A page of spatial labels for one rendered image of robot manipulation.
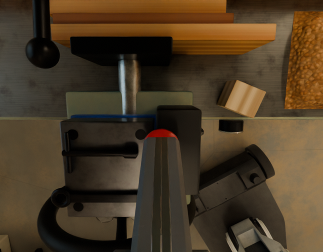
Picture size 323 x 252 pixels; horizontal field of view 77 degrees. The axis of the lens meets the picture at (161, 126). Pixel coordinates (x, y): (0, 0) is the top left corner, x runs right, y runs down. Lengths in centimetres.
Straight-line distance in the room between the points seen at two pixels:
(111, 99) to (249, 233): 99
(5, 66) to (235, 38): 29
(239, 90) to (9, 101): 30
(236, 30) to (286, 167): 131
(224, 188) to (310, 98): 89
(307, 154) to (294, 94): 121
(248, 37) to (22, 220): 164
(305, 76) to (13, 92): 39
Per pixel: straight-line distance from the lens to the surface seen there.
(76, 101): 24
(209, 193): 115
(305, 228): 175
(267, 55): 32
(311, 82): 32
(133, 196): 20
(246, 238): 112
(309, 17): 34
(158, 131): 16
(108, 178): 20
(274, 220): 138
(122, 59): 22
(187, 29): 21
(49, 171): 145
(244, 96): 26
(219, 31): 22
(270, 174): 122
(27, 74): 33
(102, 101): 23
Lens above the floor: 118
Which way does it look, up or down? 80 degrees down
